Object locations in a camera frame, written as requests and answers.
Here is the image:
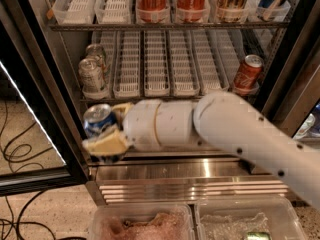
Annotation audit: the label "green can in bin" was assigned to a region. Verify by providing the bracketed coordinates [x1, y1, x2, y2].
[246, 232, 271, 240]

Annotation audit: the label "black floor cables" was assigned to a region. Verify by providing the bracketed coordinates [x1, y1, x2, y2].
[0, 100, 88, 240]

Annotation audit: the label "black fridge door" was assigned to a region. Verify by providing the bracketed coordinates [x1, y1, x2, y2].
[0, 22, 88, 196]

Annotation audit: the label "wire shelf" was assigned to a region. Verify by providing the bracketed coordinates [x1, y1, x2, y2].
[49, 21, 289, 32]
[79, 93, 258, 104]

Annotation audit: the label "silver green soda can front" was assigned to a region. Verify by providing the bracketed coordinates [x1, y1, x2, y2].
[79, 58, 106, 93]

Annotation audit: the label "middle wire shelf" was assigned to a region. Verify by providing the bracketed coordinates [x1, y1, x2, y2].
[79, 93, 258, 104]

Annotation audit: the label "red coca-cola can middle shelf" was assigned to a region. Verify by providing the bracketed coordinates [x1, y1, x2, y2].
[233, 54, 263, 90]

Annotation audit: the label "silver soda can rear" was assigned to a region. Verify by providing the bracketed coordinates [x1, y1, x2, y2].
[85, 43, 106, 67]

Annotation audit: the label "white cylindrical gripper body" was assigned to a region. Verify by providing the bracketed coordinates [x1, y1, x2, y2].
[123, 99, 200, 151]

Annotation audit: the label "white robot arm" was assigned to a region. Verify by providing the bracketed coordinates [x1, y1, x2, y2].
[82, 91, 320, 209]

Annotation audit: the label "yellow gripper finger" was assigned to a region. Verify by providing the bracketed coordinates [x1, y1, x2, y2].
[112, 102, 134, 121]
[82, 129, 129, 156]

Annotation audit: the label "blue pepsi can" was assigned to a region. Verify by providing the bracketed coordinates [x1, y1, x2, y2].
[82, 103, 122, 164]

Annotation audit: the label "clear bin with pink wrap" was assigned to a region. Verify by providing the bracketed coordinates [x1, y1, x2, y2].
[87, 203, 195, 240]

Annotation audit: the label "top wire shelf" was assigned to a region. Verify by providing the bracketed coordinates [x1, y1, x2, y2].
[49, 21, 289, 32]

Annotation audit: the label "clear bin with bubble wrap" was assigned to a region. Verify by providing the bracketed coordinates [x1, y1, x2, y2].
[194, 196, 308, 240]

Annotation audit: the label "steel fridge base grille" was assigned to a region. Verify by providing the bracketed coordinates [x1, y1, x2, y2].
[86, 157, 298, 205]

